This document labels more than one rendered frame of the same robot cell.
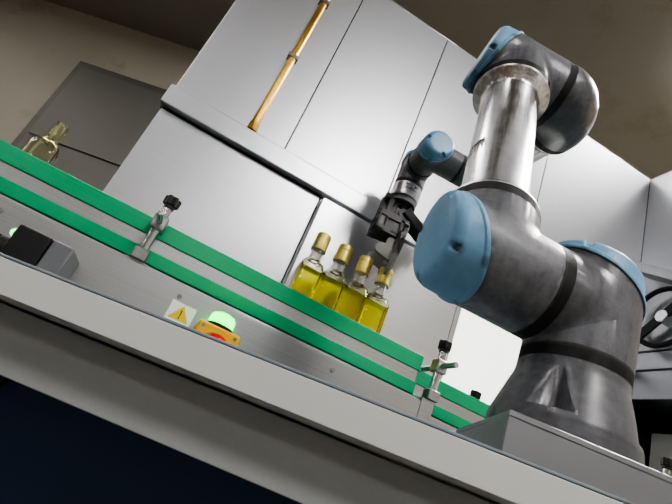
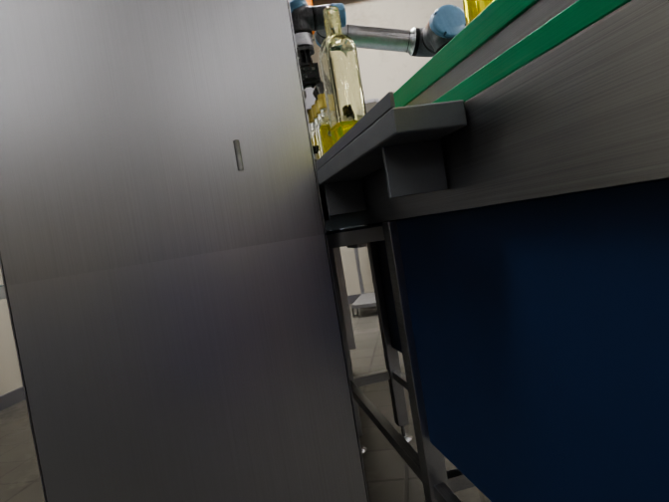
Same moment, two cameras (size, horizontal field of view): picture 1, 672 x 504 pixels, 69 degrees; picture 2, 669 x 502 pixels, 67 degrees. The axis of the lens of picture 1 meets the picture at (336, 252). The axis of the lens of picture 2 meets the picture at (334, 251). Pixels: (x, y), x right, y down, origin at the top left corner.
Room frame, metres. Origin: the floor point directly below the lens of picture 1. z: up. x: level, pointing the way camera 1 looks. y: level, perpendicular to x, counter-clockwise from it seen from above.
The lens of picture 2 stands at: (1.00, 1.58, 0.76)
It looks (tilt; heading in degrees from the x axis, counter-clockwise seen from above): 3 degrees down; 272
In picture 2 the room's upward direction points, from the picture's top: 9 degrees counter-clockwise
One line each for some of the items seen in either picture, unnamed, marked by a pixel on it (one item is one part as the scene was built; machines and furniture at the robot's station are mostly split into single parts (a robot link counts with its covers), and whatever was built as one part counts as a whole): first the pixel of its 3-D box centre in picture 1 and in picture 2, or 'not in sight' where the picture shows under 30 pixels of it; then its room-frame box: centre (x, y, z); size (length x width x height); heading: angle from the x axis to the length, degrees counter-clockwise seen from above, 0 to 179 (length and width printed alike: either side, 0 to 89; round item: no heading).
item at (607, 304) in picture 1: (579, 309); not in sight; (0.50, -0.29, 0.95); 0.13 x 0.12 x 0.14; 97
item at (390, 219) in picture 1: (392, 220); (306, 67); (1.06, -0.10, 1.29); 0.09 x 0.08 x 0.12; 97
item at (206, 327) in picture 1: (207, 351); not in sight; (0.80, 0.13, 0.79); 0.07 x 0.07 x 0.07; 14
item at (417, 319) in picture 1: (441, 328); not in sight; (1.26, -0.35, 1.15); 0.90 x 0.03 x 0.34; 104
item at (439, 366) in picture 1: (431, 371); not in sight; (0.97, -0.27, 0.95); 0.17 x 0.03 x 0.12; 14
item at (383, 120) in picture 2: not in sight; (340, 185); (1.01, 0.54, 0.84); 0.95 x 0.09 x 0.11; 104
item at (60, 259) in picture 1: (34, 267); not in sight; (0.73, 0.40, 0.79); 0.08 x 0.08 x 0.08; 14
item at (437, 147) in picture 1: (436, 156); (328, 19); (0.97, -0.14, 1.45); 0.11 x 0.11 x 0.08; 7
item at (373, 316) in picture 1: (362, 336); not in sight; (1.07, -0.13, 0.99); 0.06 x 0.06 x 0.21; 13
